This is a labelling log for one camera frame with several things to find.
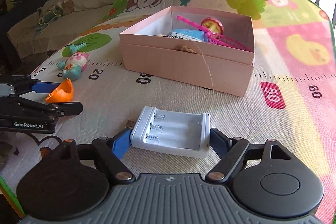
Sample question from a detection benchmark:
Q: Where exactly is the orange plastic shell toy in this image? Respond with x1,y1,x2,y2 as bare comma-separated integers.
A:
45,79,74,103

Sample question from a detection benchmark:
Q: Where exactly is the pink cat figure toy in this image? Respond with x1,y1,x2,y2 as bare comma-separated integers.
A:
58,52,89,81

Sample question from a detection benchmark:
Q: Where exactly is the white battery charger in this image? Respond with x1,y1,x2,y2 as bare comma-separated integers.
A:
130,106,211,159

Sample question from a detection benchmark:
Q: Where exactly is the teal plastic crank handle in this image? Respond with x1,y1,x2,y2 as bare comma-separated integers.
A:
62,43,87,57

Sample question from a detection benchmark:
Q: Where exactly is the pink plastic strainer basket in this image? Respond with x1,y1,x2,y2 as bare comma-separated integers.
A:
176,15,250,52

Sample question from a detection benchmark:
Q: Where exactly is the blue white tissue pack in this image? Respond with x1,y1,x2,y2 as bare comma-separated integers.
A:
169,28,207,42

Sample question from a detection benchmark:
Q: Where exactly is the red yellow round toy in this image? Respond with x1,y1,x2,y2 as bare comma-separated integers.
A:
201,17,224,39

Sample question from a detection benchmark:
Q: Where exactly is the green crumpled cloth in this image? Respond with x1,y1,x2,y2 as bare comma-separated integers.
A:
35,3,64,34

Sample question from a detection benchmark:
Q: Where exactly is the colourful cartoon play mat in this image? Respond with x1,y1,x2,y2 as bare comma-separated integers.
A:
10,0,335,223

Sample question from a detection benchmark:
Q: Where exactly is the beige covered sofa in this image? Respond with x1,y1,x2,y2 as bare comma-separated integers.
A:
7,0,115,59

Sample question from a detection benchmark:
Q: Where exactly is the pink cardboard box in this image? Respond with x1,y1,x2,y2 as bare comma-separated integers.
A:
120,6,255,97

